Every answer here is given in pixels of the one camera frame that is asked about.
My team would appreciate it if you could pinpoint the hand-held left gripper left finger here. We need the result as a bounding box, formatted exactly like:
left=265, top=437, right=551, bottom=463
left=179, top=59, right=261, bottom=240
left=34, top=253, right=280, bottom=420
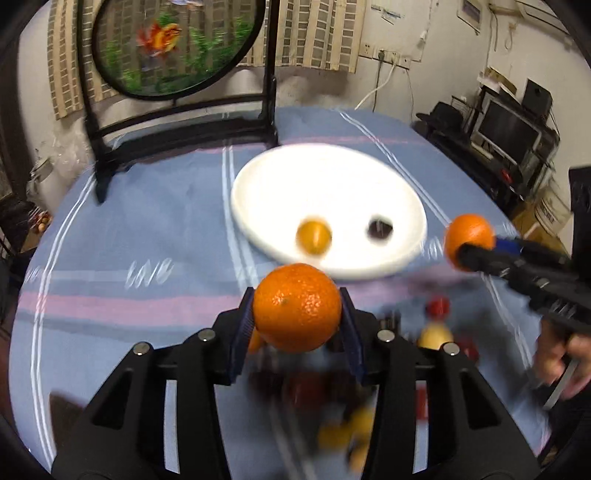
left=51, top=286, right=259, bottom=480

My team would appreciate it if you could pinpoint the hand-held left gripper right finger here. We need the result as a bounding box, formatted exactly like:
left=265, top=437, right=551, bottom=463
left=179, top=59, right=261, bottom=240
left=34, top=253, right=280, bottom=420
left=323, top=286, right=541, bottom=480

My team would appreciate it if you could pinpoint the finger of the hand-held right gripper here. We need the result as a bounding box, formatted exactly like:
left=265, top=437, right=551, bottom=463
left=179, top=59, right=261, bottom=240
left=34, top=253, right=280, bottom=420
left=456, top=244, right=541, bottom=296
left=495, top=237, right=571, bottom=271

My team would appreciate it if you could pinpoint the orange tangerine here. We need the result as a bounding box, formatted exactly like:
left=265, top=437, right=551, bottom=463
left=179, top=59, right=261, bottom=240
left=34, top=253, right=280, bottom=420
left=253, top=263, right=343, bottom=354
left=443, top=213, right=496, bottom=271

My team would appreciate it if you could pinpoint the white round plate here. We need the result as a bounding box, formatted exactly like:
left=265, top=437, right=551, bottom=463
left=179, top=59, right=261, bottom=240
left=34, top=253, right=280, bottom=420
left=231, top=144, right=428, bottom=281

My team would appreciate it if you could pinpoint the person's right hand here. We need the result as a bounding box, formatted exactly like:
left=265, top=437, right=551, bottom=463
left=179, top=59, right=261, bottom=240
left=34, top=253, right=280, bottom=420
left=536, top=318, right=591, bottom=400

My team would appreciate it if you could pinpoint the brown cardboard box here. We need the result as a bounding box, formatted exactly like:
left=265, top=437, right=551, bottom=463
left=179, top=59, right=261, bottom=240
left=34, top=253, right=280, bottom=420
left=512, top=203, right=555, bottom=238

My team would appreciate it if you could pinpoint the white printed bucket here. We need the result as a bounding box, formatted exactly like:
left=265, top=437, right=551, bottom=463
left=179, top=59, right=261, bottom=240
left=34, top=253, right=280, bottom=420
left=542, top=180, right=572, bottom=228

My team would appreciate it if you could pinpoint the black media cabinet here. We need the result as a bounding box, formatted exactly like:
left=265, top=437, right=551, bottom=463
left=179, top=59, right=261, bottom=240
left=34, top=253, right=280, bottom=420
left=416, top=122, right=557, bottom=217

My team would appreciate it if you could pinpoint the dark red plum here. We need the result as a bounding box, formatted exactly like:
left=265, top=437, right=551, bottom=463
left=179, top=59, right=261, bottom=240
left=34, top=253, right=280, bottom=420
left=286, top=374, right=333, bottom=407

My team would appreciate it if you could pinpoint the pale yellow lemon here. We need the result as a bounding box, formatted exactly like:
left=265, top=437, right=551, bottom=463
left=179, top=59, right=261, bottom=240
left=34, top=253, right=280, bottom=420
left=418, top=323, right=455, bottom=349

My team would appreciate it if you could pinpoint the small yellow kumquat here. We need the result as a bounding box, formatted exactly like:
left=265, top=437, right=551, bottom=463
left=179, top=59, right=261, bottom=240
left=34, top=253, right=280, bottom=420
left=318, top=425, right=354, bottom=450
left=351, top=406, right=376, bottom=437

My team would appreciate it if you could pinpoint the small orange kumquat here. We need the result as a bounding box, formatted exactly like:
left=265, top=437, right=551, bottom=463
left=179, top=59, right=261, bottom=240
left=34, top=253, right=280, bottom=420
left=295, top=219, right=333, bottom=257

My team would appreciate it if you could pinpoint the computer monitor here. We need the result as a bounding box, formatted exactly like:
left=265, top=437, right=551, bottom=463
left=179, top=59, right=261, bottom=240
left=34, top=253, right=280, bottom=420
left=478, top=97, right=543, bottom=160

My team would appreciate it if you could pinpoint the black hat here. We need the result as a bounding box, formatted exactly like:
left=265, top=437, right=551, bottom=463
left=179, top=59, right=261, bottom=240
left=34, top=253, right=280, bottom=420
left=416, top=102, right=467, bottom=134

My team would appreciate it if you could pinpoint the blue striped tablecloth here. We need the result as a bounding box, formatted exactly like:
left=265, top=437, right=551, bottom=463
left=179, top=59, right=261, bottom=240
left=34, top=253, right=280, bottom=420
left=9, top=106, right=573, bottom=480

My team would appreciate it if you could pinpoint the black speaker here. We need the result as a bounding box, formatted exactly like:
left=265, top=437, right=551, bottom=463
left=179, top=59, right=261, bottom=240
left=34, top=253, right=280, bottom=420
left=522, top=78, right=554, bottom=118

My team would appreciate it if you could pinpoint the flat cardboard carton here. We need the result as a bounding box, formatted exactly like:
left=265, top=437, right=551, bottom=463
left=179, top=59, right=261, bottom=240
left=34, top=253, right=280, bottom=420
left=482, top=67, right=518, bottom=93

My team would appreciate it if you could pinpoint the white power strip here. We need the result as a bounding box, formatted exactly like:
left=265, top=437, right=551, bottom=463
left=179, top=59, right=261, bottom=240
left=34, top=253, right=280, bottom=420
left=359, top=44, right=411, bottom=70

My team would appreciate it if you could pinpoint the white jug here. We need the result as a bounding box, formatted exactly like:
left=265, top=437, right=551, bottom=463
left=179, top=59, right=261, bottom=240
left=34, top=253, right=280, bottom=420
left=28, top=159, right=61, bottom=217

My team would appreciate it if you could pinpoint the round goldfish screen black stand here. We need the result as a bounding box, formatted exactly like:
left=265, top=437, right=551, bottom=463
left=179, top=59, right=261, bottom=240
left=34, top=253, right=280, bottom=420
left=75, top=0, right=280, bottom=206

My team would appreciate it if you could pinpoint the white power cable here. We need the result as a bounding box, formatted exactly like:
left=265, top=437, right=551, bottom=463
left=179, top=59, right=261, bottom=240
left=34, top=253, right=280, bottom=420
left=355, top=60, right=398, bottom=112

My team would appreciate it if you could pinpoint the white wall box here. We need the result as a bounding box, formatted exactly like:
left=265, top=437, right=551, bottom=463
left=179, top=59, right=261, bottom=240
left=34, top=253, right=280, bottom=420
left=462, top=0, right=483, bottom=33

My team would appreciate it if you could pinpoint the brick-pattern wall hanging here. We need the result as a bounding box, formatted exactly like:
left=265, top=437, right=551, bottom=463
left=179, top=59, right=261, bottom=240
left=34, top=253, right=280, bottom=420
left=46, top=0, right=366, bottom=121

